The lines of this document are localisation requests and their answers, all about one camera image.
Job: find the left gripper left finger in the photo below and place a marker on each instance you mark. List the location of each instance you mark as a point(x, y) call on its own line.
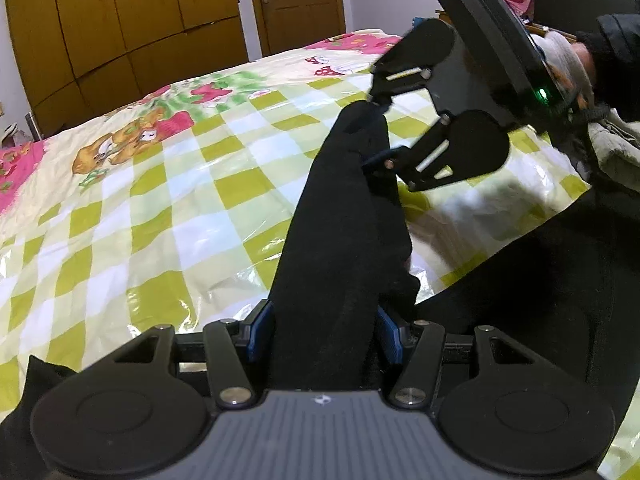
point(232, 351)

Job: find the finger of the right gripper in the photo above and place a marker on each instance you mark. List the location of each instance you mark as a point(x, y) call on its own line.
point(454, 149)
point(408, 65)

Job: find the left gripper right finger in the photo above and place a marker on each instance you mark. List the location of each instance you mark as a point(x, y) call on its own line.
point(411, 355)

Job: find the black pants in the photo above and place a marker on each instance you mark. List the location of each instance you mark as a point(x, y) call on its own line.
point(540, 363)

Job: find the gloved right hand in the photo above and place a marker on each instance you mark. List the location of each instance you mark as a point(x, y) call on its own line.
point(566, 67)

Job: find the wooden door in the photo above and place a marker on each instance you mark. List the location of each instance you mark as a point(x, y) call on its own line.
point(289, 24)

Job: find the folded grey pants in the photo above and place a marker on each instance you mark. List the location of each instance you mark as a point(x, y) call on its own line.
point(602, 144)

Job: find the checkered floral bed sheet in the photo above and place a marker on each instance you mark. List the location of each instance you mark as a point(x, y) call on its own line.
point(174, 211)

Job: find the wooden wardrobe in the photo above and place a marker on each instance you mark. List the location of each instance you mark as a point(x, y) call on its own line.
point(83, 58)

